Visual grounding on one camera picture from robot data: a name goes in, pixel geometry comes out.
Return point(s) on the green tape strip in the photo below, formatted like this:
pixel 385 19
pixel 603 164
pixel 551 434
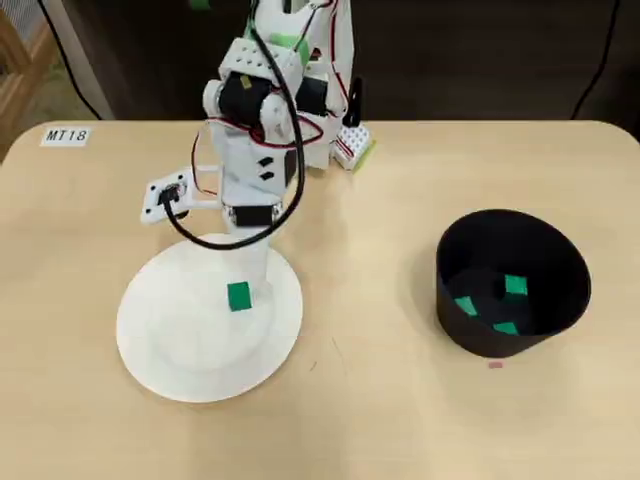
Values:
pixel 367 157

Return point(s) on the small green tape piece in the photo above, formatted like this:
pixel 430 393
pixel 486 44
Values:
pixel 200 4

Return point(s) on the small pink sticker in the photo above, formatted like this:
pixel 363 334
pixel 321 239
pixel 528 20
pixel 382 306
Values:
pixel 496 365

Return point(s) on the green cube block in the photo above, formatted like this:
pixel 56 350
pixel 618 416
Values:
pixel 239 296
pixel 466 306
pixel 506 327
pixel 515 285

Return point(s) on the white MT18 label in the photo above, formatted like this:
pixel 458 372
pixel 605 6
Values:
pixel 65 135

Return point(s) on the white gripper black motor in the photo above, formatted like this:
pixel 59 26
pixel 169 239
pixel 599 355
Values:
pixel 251 216

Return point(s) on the white perforated base plate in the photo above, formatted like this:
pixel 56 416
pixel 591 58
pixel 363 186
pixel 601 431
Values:
pixel 352 145

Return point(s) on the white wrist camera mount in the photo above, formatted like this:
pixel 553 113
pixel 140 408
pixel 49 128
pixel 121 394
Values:
pixel 152 212

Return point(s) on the white round plate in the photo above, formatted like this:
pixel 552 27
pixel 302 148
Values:
pixel 200 360

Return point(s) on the black pot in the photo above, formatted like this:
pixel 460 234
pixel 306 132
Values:
pixel 475 340

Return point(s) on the black table clamp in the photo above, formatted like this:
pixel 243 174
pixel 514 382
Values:
pixel 352 119

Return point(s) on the wooden lattice frame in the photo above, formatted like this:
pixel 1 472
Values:
pixel 20 65

